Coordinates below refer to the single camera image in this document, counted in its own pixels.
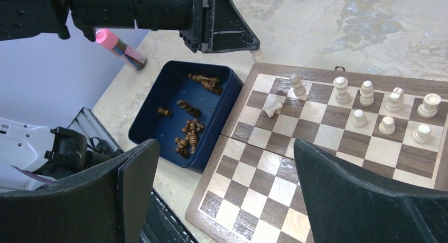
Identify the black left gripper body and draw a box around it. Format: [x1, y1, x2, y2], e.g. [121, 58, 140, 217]
[70, 0, 209, 52]

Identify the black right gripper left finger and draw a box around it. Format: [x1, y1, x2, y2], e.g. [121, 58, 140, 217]
[1, 139, 160, 242]

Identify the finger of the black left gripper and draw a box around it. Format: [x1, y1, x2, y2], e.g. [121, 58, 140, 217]
[210, 0, 260, 53]

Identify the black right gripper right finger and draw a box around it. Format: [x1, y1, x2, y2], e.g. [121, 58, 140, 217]
[294, 139, 447, 242]

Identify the light chess piece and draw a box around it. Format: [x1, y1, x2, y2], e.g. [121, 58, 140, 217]
[333, 77, 351, 105]
[385, 87, 404, 113]
[263, 101, 284, 118]
[411, 124, 432, 144]
[290, 73, 306, 97]
[378, 116, 396, 135]
[352, 109, 367, 128]
[250, 48, 264, 62]
[359, 80, 375, 106]
[417, 93, 442, 118]

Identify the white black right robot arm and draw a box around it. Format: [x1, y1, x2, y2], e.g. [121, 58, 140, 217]
[1, 117, 447, 242]

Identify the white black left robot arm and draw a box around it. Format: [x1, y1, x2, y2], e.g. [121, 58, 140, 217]
[1, 0, 260, 53]

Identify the dark chess pieces row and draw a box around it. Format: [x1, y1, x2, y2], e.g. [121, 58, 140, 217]
[188, 73, 223, 96]

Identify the dark chess piece small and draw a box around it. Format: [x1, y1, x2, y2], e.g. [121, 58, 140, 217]
[176, 100, 201, 118]

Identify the wooden chess board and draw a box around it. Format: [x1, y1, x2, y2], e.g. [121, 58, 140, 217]
[185, 63, 447, 242]

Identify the dark chess pieces pile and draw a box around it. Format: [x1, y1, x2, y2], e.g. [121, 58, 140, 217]
[174, 118, 206, 158]

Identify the dark chess piece single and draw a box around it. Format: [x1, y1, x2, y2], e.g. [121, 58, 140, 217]
[157, 107, 173, 117]

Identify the dark blue plastic tray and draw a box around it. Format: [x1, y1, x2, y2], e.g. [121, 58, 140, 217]
[128, 61, 243, 173]

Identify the pink capped bottle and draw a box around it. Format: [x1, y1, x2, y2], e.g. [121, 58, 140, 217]
[95, 29, 146, 70]

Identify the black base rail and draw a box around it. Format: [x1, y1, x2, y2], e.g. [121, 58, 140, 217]
[139, 189, 198, 243]

